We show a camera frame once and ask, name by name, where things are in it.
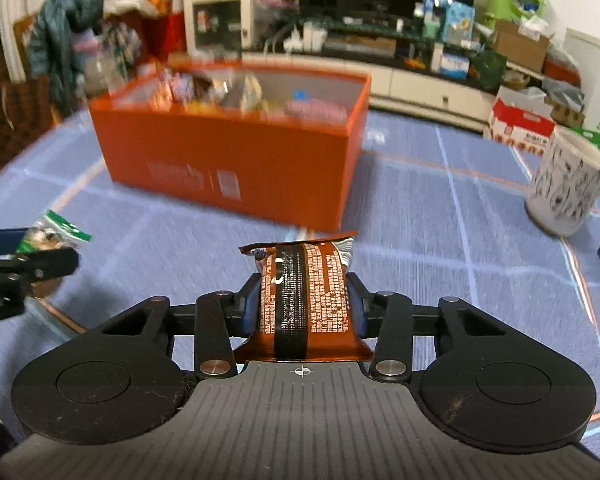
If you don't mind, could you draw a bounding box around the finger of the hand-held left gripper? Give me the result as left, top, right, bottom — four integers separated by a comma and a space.
0, 247, 79, 286
0, 227, 31, 255

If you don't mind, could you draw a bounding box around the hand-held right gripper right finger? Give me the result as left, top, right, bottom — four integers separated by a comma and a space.
349, 272, 513, 380

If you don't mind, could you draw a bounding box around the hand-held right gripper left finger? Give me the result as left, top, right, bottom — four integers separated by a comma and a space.
100, 272, 262, 378

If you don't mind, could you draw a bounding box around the green snack packet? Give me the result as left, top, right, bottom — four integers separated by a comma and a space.
16, 208, 94, 256

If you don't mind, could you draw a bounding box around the brown snack packet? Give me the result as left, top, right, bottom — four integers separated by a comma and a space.
237, 231, 372, 364

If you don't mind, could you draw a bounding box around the orange cardboard box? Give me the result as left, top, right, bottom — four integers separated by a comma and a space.
88, 57, 372, 231

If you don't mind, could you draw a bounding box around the pile of assorted snacks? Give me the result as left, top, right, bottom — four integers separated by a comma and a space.
147, 67, 354, 124

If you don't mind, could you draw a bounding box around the dark checkered cloth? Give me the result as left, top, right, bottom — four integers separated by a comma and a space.
0, 79, 57, 187

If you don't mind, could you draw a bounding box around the glass jar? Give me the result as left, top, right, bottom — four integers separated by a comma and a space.
82, 45, 116, 98

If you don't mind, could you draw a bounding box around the dark teal puffer jacket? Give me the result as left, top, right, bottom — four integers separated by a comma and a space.
27, 0, 105, 113

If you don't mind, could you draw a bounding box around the white tv stand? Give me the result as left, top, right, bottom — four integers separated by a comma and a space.
250, 42, 496, 123

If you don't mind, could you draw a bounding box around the white patterned mug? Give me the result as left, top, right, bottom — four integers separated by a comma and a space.
523, 127, 600, 237

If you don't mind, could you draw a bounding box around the red white carton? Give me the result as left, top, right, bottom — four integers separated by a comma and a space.
484, 97, 557, 157

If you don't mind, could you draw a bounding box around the red bag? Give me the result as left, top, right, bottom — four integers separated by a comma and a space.
147, 10, 186, 62

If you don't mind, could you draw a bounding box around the white glass door cabinet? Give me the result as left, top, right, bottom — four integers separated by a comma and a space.
182, 0, 259, 57

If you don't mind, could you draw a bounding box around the blue white carton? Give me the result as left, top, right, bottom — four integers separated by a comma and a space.
442, 2, 476, 44

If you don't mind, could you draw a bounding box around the brown cardboard box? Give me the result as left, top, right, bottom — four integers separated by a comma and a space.
494, 19, 554, 74

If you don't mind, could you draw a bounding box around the white chest freezer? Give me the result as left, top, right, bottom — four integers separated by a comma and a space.
562, 27, 600, 152

